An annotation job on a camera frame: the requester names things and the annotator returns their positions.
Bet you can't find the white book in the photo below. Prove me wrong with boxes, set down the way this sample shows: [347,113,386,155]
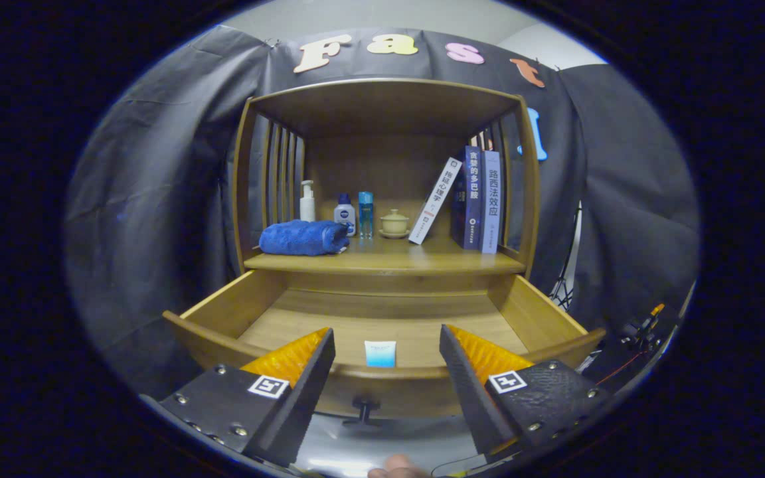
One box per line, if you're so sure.
[408,157,463,245]

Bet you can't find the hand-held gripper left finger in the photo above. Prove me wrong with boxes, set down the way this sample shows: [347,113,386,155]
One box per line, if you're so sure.
[140,327,336,467]

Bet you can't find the black backdrop cloth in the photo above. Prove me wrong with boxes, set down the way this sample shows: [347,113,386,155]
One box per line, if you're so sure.
[64,25,701,399]

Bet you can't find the dark blue book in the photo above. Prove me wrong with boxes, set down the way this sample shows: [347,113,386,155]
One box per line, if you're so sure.
[450,146,484,250]

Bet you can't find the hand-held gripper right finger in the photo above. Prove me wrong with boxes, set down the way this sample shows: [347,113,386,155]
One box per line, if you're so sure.
[439,324,616,464]

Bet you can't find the blue cosmetic tube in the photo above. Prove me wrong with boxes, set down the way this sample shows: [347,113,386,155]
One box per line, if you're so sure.
[364,341,397,368]

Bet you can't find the blue folded towel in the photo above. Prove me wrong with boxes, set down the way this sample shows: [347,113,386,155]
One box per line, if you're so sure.
[259,220,351,257]

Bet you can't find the thin red cable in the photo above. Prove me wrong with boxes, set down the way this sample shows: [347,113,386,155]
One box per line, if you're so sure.
[596,351,645,386]

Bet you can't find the white bottle with blue cap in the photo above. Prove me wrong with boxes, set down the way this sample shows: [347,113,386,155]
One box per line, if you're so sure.
[334,193,357,236]

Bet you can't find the black and orange clamp tool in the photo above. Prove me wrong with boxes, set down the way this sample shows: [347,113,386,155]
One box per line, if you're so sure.
[620,303,666,353]

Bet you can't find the black tripod stand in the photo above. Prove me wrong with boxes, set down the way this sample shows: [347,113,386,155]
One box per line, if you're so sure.
[549,202,584,313]

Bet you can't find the clear blue bottle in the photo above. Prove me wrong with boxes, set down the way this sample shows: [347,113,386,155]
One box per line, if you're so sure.
[358,192,375,240]

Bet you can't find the wooden countertop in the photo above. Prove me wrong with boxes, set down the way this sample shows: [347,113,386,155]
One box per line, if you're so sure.
[244,229,527,276]

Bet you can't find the pale lilac book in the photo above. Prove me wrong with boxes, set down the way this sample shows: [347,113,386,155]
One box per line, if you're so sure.
[481,150,503,254]

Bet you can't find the wooden drawer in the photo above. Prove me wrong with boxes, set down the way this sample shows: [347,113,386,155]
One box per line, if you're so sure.
[162,269,606,426]

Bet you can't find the beige lidded teacup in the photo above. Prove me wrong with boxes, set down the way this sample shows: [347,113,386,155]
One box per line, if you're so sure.
[379,209,411,240]

